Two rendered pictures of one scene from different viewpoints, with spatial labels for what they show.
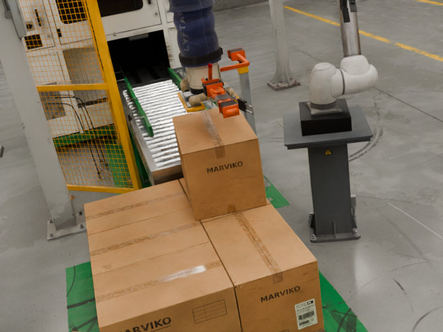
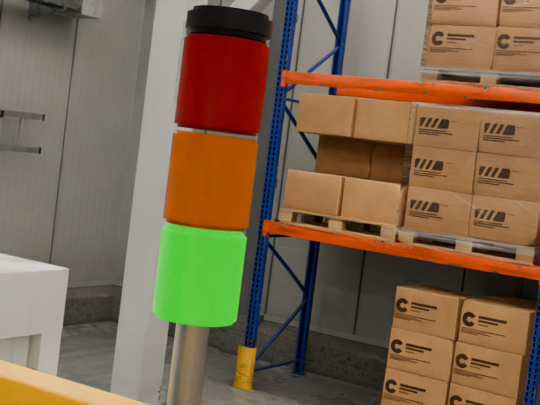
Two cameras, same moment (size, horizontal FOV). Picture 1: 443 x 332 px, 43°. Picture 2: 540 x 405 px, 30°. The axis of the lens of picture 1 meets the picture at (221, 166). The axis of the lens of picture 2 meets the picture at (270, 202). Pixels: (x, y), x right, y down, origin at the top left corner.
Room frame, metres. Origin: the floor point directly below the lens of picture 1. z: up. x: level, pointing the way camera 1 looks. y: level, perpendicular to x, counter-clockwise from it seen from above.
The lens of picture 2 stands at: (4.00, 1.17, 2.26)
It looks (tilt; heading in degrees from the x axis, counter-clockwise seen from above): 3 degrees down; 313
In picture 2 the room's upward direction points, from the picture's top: 7 degrees clockwise
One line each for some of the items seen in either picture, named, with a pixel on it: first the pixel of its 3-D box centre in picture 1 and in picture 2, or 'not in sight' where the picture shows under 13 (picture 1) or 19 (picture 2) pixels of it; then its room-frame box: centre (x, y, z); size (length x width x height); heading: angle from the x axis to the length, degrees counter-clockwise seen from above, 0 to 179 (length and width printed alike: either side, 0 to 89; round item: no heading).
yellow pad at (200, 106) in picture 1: (190, 97); not in sight; (2.91, 0.11, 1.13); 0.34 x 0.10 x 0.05; 9
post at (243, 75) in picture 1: (250, 126); not in sight; (3.95, -0.27, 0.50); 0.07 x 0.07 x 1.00; 12
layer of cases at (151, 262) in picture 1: (190, 259); not in sight; (2.56, 0.25, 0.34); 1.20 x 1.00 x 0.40; 12
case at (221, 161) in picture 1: (217, 159); not in sight; (2.92, 0.02, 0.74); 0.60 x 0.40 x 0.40; 6
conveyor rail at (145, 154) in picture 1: (134, 128); not in sight; (4.36, 0.66, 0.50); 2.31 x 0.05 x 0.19; 12
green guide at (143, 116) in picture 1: (132, 103); not in sight; (4.72, 0.68, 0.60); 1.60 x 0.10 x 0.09; 12
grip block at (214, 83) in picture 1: (213, 87); not in sight; (2.68, -0.03, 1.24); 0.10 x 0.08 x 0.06; 99
